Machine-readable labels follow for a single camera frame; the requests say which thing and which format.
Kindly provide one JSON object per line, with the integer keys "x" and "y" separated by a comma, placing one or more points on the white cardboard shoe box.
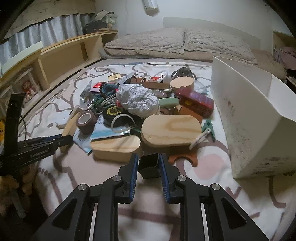
{"x": 257, "y": 111}

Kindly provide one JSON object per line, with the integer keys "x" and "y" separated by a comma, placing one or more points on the pile of clothes in closet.
{"x": 286, "y": 57}

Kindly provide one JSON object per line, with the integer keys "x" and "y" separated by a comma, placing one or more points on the mint green round case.
{"x": 168, "y": 102}

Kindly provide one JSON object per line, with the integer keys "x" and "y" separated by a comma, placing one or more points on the white hanging bag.
{"x": 150, "y": 5}

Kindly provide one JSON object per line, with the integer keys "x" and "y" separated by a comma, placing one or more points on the beige printed curtain valance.
{"x": 39, "y": 11}

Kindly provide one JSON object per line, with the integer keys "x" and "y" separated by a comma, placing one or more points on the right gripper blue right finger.
{"x": 163, "y": 168}

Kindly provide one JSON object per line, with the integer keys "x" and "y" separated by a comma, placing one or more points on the round wooden lid box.
{"x": 179, "y": 82}

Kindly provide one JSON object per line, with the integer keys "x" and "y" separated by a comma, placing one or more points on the patterned cartoon blanket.
{"x": 269, "y": 201}

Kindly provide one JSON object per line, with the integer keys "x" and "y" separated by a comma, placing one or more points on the black yellow tape roll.
{"x": 110, "y": 113}

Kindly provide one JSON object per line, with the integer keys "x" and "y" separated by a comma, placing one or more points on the leaf shaped wooden block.
{"x": 69, "y": 129}

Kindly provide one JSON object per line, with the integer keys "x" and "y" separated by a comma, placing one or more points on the quilted beige pillow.
{"x": 162, "y": 40}
{"x": 218, "y": 43}

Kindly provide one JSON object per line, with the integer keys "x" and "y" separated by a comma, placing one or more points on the left quilted beige pillow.
{"x": 162, "y": 40}

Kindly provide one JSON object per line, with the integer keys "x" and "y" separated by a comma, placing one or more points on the small yellow card box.
{"x": 114, "y": 77}

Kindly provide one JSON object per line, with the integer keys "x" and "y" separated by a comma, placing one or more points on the grey window curtain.
{"x": 48, "y": 32}

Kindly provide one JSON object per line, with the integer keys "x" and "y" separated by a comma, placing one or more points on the red booklet packet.
{"x": 96, "y": 87}

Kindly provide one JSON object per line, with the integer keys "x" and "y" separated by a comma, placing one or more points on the green clothespin near box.
{"x": 207, "y": 129}

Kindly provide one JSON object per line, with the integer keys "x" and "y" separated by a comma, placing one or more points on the red cigarette box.
{"x": 199, "y": 103}

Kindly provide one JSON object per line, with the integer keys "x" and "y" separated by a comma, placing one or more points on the black bag on shelf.
{"x": 95, "y": 26}

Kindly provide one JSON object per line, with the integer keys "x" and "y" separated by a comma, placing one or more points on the brown leather cutout piece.
{"x": 179, "y": 152}

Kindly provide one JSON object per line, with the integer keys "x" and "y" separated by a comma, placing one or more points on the right quilted beige pillow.
{"x": 218, "y": 43}

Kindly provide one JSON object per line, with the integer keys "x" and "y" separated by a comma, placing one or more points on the white crochet yarn bundle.
{"x": 138, "y": 100}

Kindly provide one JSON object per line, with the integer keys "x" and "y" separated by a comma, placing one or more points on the beige folded duvet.
{"x": 261, "y": 59}

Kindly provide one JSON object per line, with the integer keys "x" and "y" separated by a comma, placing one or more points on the wooden bedside shelf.
{"x": 52, "y": 65}

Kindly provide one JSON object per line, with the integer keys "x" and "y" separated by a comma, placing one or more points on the brown tape roll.
{"x": 86, "y": 122}

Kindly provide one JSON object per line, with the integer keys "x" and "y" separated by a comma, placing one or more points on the small black box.
{"x": 148, "y": 166}

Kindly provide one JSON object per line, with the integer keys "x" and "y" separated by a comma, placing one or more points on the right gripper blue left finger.
{"x": 131, "y": 176}

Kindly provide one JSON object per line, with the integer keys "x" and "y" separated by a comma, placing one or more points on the black hair claw clip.
{"x": 183, "y": 72}

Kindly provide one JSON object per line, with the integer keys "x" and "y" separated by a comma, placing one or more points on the rounded wooden block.
{"x": 118, "y": 149}

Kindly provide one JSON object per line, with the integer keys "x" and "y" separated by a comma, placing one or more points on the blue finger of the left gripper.
{"x": 64, "y": 140}
{"x": 50, "y": 138}

